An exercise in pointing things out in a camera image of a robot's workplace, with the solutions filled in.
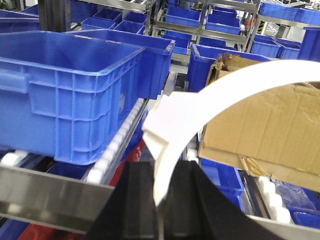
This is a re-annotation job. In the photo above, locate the white roller track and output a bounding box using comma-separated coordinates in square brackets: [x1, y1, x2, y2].
[82, 98, 149, 185]

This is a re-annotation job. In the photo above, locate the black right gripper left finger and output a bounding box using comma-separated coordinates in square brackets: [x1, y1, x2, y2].
[84, 162, 158, 240]

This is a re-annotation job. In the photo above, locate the steel rack front rail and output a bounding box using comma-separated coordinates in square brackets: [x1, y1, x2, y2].
[0, 166, 114, 234]

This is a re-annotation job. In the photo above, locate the large blue bin on rack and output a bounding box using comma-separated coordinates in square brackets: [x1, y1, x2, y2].
[0, 31, 144, 165]

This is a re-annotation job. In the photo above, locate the white curved PVC pipe clamp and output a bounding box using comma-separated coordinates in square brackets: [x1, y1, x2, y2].
[142, 60, 320, 206]

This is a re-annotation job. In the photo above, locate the blue bin holding cardboard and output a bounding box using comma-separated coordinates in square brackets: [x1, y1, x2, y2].
[187, 44, 270, 93]

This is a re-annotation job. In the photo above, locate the open brown cardboard box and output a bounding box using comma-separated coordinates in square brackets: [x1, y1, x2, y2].
[198, 53, 320, 191]

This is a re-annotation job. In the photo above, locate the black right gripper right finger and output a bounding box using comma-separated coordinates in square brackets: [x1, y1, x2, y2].
[164, 160, 280, 240]

